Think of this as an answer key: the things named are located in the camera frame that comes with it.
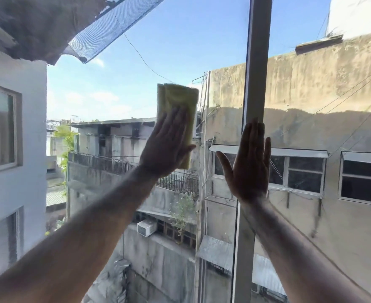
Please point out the green tree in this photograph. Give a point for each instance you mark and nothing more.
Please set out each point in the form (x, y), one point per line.
(66, 138)

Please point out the person's right hand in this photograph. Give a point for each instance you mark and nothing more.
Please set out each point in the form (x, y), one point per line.
(250, 176)

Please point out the grey concrete building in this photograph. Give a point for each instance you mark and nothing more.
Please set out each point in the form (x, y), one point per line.
(160, 258)

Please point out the person's right little finger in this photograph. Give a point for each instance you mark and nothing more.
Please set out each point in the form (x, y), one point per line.
(267, 153)

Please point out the frosted white building window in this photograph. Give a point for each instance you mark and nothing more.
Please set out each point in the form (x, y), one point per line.
(7, 239)

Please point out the wide white-framed window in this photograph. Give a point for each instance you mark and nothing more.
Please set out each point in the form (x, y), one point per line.
(302, 173)

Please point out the person's right thumb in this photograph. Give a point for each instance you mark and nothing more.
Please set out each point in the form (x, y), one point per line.
(226, 164)

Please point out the white building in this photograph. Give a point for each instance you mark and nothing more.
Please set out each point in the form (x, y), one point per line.
(27, 123)

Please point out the black metal balcony railing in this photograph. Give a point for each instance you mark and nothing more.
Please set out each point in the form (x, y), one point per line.
(109, 164)

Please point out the person's right forearm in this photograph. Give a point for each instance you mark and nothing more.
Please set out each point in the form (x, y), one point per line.
(299, 255)

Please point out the small leafy rooftop plant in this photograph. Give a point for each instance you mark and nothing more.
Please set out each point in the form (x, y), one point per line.
(182, 211)

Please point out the blue mesh awning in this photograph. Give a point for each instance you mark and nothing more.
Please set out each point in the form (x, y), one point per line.
(109, 25)

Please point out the person's left thumb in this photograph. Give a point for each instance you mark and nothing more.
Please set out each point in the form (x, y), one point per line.
(188, 150)

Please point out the narrow white-framed window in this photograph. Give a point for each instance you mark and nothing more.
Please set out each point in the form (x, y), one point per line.
(363, 179)

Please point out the corrugated metal awning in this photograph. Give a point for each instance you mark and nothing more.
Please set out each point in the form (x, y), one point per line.
(217, 252)

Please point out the tall white building window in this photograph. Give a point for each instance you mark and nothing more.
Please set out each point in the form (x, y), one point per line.
(3, 129)

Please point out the white air conditioner unit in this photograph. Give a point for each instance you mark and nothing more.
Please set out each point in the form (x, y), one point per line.
(146, 228)

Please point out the person's left hand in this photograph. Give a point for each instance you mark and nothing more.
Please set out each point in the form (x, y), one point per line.
(163, 148)

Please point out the person's left forearm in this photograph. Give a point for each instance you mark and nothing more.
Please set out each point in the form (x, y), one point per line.
(78, 236)

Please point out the yellow cleaning cloth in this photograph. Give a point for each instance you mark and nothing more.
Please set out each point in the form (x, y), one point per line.
(177, 96)

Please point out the white window frame post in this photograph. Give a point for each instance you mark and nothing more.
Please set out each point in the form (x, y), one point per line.
(258, 44)

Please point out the person's right middle finger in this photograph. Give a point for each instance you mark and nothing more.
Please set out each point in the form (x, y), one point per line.
(255, 138)

